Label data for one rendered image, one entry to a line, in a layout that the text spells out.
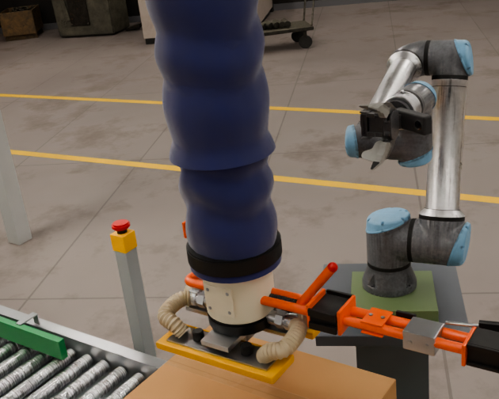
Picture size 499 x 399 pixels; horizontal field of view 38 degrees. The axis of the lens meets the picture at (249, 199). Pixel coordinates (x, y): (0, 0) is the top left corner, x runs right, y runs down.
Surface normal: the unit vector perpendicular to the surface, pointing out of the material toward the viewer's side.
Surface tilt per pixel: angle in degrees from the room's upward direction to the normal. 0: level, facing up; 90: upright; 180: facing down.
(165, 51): 75
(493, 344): 0
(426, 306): 2
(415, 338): 90
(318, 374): 0
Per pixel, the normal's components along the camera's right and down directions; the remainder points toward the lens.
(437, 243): -0.41, 0.07
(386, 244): -0.37, 0.33
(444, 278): -0.11, -0.92
